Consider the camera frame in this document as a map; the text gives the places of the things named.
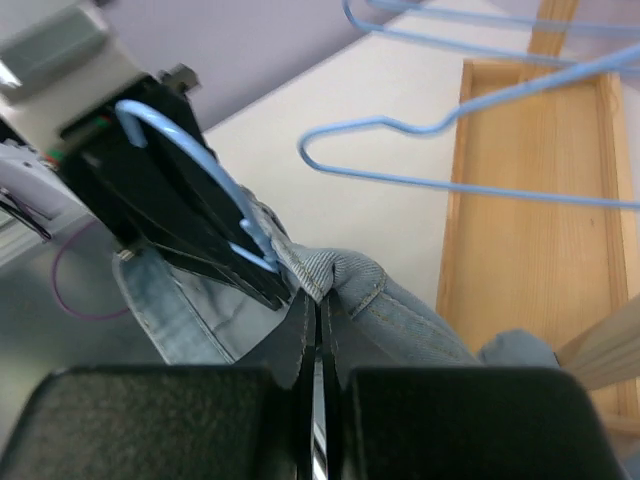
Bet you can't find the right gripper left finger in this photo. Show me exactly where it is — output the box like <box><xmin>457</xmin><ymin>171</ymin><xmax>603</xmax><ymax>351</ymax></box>
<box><xmin>1</xmin><ymin>296</ymin><xmax>316</xmax><ymax>479</ymax></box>

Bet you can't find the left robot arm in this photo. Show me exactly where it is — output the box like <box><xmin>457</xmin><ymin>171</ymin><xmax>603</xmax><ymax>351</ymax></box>
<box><xmin>1</xmin><ymin>65</ymin><xmax>290</xmax><ymax>309</ymax></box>

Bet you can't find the wooden clothes rack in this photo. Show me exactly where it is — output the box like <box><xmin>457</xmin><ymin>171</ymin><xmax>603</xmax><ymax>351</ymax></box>
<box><xmin>435</xmin><ymin>0</ymin><xmax>640</xmax><ymax>451</ymax></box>

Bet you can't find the blue hanger with denim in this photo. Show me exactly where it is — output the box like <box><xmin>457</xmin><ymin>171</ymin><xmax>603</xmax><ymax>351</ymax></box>
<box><xmin>115</xmin><ymin>100</ymin><xmax>280</xmax><ymax>274</ymax></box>

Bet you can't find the light blue denim garment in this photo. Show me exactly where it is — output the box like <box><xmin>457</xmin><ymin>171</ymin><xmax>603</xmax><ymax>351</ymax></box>
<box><xmin>113</xmin><ymin>199</ymin><xmax>559</xmax><ymax>368</ymax></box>

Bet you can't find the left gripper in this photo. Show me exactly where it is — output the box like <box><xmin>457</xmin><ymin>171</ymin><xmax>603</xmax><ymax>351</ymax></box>
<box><xmin>59</xmin><ymin>65</ymin><xmax>290</xmax><ymax>310</ymax></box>

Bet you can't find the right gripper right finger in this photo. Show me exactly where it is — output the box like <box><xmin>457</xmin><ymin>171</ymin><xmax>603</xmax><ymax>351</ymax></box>
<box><xmin>319</xmin><ymin>293</ymin><xmax>625</xmax><ymax>479</ymax></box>

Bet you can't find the blue wire hanger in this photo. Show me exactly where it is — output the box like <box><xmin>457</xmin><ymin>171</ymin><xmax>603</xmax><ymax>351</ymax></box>
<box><xmin>297</xmin><ymin>42</ymin><xmax>640</xmax><ymax>211</ymax></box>

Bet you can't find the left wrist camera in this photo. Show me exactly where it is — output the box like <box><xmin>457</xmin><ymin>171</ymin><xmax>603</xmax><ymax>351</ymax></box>
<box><xmin>1</xmin><ymin>1</ymin><xmax>143</xmax><ymax>153</ymax></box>

